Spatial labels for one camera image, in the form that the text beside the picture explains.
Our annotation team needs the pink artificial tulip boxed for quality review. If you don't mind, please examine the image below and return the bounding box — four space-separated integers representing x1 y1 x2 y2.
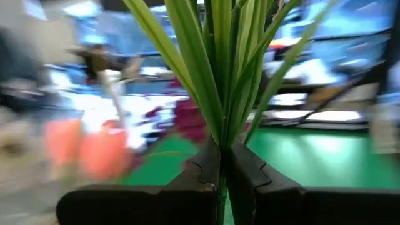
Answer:
43 118 84 166
79 123 134 181

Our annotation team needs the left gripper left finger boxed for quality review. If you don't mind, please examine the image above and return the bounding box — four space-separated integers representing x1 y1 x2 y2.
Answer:
56 139 222 225

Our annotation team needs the white artificial flower sprig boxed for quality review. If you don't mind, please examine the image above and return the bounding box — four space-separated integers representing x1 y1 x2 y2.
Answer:
95 56 143 126
123 0 340 225

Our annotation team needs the purple artificial flower bunch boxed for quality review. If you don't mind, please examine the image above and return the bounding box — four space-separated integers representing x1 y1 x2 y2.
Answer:
145 77 209 144

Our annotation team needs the green table mat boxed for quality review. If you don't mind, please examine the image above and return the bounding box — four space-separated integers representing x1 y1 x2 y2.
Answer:
120 126 400 191

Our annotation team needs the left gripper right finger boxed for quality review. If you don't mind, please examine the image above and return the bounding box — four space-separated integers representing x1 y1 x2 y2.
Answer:
225 140 400 225

